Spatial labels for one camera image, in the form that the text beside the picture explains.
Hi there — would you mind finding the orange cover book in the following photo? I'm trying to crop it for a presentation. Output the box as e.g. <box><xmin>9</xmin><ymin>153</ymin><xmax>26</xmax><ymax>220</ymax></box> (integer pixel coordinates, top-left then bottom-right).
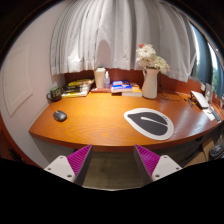
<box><xmin>121</xmin><ymin>84</ymin><xmax>144</xmax><ymax>98</ymax></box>

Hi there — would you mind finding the dark grey computer mouse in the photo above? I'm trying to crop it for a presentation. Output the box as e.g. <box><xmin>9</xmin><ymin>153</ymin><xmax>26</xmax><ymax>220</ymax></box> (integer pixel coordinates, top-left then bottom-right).
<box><xmin>52</xmin><ymin>110</ymin><xmax>68</xmax><ymax>123</ymax></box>

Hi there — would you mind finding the blue cover book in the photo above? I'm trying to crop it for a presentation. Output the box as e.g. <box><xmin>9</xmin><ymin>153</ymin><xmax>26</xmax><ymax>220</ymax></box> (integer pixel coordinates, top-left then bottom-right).
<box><xmin>110</xmin><ymin>79</ymin><xmax>133</xmax><ymax>94</ymax></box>

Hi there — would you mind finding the cardboard box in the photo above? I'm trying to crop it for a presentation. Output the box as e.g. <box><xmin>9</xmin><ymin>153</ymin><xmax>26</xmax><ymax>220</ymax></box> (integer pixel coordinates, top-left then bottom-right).
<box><xmin>183</xmin><ymin>137</ymin><xmax>216</xmax><ymax>168</ymax></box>

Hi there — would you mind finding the cream tumbler with lid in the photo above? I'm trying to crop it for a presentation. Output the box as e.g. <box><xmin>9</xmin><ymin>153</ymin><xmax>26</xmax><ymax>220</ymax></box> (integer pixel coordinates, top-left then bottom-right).
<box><xmin>93</xmin><ymin>67</ymin><xmax>107</xmax><ymax>89</ymax></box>

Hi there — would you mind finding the dark green mug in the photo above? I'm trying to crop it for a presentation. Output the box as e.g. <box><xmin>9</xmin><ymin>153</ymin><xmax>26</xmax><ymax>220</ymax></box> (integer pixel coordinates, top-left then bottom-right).
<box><xmin>46</xmin><ymin>86</ymin><xmax>63</xmax><ymax>102</ymax></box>

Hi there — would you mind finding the yellow cover book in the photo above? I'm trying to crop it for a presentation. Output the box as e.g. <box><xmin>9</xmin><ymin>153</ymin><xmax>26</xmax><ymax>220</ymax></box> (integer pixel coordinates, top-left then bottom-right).
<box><xmin>67</xmin><ymin>78</ymin><xmax>95</xmax><ymax>87</ymax></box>

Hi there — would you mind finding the white flat device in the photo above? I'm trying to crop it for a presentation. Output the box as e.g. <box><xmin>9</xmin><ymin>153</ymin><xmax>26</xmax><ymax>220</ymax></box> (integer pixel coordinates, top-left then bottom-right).
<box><xmin>190</xmin><ymin>90</ymin><xmax>210</xmax><ymax>110</ymax></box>

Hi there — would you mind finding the cream ceramic vase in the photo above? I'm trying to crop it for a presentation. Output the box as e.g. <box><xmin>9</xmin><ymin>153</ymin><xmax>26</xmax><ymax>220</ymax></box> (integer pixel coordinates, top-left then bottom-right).
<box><xmin>141</xmin><ymin>66</ymin><xmax>160</xmax><ymax>100</ymax></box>

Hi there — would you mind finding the window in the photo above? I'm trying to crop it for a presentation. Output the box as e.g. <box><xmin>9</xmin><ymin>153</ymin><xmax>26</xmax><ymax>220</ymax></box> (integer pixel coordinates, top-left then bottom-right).
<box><xmin>189</xmin><ymin>23</ymin><xmax>224</xmax><ymax>98</ymax></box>

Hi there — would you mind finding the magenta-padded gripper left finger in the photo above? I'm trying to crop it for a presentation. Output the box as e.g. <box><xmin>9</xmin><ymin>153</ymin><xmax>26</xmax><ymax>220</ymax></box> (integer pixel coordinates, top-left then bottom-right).
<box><xmin>43</xmin><ymin>143</ymin><xmax>94</xmax><ymax>187</ymax></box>

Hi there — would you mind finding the black book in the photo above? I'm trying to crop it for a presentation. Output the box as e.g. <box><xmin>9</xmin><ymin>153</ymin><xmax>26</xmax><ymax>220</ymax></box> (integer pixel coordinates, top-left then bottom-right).
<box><xmin>62</xmin><ymin>83</ymin><xmax>92</xmax><ymax>91</ymax></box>
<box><xmin>61</xmin><ymin>87</ymin><xmax>92</xmax><ymax>95</ymax></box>

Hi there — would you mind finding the black cable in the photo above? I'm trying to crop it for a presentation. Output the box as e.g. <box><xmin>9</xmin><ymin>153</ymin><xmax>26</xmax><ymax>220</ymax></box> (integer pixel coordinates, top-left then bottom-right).
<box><xmin>158</xmin><ymin>89</ymin><xmax>184</xmax><ymax>102</ymax></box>

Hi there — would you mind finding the clear spray bottle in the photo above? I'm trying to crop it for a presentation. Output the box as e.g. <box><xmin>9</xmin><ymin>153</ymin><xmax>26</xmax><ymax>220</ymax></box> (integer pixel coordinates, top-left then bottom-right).
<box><xmin>103</xmin><ymin>70</ymin><xmax>111</xmax><ymax>90</ymax></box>

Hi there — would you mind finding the white and yellow book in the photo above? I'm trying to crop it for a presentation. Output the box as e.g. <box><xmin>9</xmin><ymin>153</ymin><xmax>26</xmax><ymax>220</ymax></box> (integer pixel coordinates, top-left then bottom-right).
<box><xmin>61</xmin><ymin>90</ymin><xmax>91</xmax><ymax>98</ymax></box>

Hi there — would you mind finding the red thin book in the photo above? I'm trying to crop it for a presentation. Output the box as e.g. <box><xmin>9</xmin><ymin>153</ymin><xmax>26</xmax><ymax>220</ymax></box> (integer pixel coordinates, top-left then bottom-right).
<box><xmin>90</xmin><ymin>86</ymin><xmax>112</xmax><ymax>93</ymax></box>

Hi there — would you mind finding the black and white mouse pad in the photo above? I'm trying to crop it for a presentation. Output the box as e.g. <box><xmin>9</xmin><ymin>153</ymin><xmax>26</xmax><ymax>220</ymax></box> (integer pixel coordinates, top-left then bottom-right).
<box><xmin>123</xmin><ymin>107</ymin><xmax>175</xmax><ymax>141</ymax></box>

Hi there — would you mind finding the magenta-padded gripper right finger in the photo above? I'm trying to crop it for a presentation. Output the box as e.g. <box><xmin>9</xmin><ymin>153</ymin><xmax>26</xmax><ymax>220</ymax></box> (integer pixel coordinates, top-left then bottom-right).
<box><xmin>133</xmin><ymin>143</ymin><xmax>184</xmax><ymax>186</ymax></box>

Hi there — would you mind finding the white pleated curtain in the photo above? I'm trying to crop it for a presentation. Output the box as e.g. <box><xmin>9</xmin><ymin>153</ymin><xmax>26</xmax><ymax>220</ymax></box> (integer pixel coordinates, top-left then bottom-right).
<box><xmin>49</xmin><ymin>0</ymin><xmax>198</xmax><ymax>83</ymax></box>

